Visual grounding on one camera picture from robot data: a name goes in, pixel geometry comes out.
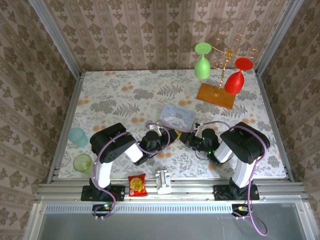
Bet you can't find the pastel cartoon bunny tin box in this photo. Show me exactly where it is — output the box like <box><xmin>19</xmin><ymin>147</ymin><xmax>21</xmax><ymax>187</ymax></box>
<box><xmin>157</xmin><ymin>104</ymin><xmax>197</xmax><ymax>133</ymax></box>

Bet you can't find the red snack packet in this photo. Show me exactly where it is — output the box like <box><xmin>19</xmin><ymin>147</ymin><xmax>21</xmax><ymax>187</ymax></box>
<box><xmin>127</xmin><ymin>172</ymin><xmax>149</xmax><ymax>197</ymax></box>

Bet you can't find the floral tablecloth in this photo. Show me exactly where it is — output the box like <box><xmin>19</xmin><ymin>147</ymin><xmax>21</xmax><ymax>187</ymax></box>
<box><xmin>58</xmin><ymin>69</ymin><xmax>287</xmax><ymax>180</ymax></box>

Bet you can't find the red plastic goblet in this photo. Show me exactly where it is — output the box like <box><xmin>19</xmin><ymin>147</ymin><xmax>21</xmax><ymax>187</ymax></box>
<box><xmin>223</xmin><ymin>57</ymin><xmax>254</xmax><ymax>95</ymax></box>

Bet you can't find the green plastic goblet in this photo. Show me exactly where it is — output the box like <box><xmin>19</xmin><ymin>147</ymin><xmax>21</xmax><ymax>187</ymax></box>
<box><xmin>194</xmin><ymin>42</ymin><xmax>213</xmax><ymax>80</ymax></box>

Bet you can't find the green plastic cup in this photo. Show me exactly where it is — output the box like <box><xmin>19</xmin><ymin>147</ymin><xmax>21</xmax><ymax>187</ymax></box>
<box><xmin>72</xmin><ymin>153</ymin><xmax>95</xmax><ymax>175</ymax></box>

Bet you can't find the teal plastic cup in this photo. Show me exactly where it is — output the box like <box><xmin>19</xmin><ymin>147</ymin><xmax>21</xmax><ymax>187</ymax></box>
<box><xmin>67</xmin><ymin>127</ymin><xmax>89</xmax><ymax>149</ymax></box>

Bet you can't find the small black controller board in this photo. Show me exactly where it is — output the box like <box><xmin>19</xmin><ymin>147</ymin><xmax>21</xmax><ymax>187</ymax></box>
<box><xmin>91</xmin><ymin>203</ymin><xmax>116</xmax><ymax>218</ymax></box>
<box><xmin>231</xmin><ymin>203</ymin><xmax>254</xmax><ymax>218</ymax></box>

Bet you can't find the grey metal panel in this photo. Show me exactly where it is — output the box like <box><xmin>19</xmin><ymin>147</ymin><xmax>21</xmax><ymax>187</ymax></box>
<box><xmin>23</xmin><ymin>199</ymin><xmax>320</xmax><ymax>240</ymax></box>

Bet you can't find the white plastic bracket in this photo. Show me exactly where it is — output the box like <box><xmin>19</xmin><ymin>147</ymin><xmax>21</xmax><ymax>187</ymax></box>
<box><xmin>154</xmin><ymin>169</ymin><xmax>173</xmax><ymax>196</ymax></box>

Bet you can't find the gold wire stand wooden base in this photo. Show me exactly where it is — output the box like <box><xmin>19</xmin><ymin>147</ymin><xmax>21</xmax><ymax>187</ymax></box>
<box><xmin>196</xmin><ymin>32</ymin><xmax>261</xmax><ymax>110</ymax></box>

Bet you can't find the aluminium frame front rail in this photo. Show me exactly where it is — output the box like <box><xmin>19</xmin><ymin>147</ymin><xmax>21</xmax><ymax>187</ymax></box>
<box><xmin>34</xmin><ymin>177</ymin><xmax>308</xmax><ymax>201</ymax></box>

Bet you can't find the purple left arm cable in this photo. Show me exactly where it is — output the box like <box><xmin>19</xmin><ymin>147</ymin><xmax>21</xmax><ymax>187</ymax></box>
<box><xmin>91</xmin><ymin>121</ymin><xmax>172</xmax><ymax>221</ymax></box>

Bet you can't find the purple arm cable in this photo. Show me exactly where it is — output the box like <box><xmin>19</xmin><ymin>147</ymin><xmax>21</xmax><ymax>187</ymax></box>
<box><xmin>196</xmin><ymin>120</ymin><xmax>270</xmax><ymax>237</ymax></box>
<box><xmin>91</xmin><ymin>121</ymin><xmax>172</xmax><ymax>221</ymax></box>

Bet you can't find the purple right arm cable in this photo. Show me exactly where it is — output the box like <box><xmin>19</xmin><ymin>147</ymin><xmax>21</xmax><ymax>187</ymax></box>
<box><xmin>196</xmin><ymin>120</ymin><xmax>270</xmax><ymax>237</ymax></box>

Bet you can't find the slotted cable duct strip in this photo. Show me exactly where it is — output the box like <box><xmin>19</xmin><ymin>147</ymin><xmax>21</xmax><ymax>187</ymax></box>
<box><xmin>44</xmin><ymin>204</ymin><xmax>234</xmax><ymax>214</ymax></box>

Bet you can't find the aluminium frame side rail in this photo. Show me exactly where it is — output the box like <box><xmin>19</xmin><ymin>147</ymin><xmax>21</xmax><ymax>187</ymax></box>
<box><xmin>46</xmin><ymin>71</ymin><xmax>84</xmax><ymax>184</ymax></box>
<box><xmin>254</xmin><ymin>68</ymin><xmax>295</xmax><ymax>183</ymax></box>

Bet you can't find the aluminium frame corner post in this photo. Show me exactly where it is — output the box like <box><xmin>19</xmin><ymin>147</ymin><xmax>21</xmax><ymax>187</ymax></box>
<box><xmin>254</xmin><ymin>0</ymin><xmax>301</xmax><ymax>74</ymax></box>
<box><xmin>27</xmin><ymin>0</ymin><xmax>82</xmax><ymax>77</ymax></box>

